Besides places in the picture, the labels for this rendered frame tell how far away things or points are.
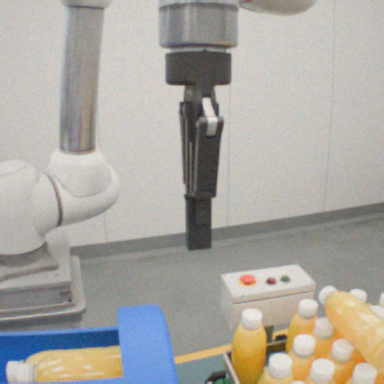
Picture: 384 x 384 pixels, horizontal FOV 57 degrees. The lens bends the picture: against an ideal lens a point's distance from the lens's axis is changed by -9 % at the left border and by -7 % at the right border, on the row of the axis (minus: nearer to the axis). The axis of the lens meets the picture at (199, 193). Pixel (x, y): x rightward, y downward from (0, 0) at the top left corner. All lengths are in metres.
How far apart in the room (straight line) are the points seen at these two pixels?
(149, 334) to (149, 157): 2.83
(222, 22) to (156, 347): 0.38
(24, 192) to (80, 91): 0.28
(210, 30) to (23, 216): 0.71
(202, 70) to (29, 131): 2.82
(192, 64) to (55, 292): 0.72
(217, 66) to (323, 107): 3.60
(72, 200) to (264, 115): 2.79
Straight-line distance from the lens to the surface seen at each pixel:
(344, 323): 0.70
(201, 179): 0.41
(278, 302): 0.88
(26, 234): 0.99
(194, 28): 0.40
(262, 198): 3.79
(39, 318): 1.00
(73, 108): 0.99
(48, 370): 0.55
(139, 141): 3.24
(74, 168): 1.01
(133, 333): 0.51
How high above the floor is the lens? 1.54
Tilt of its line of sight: 17 degrees down
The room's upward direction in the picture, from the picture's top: straight up
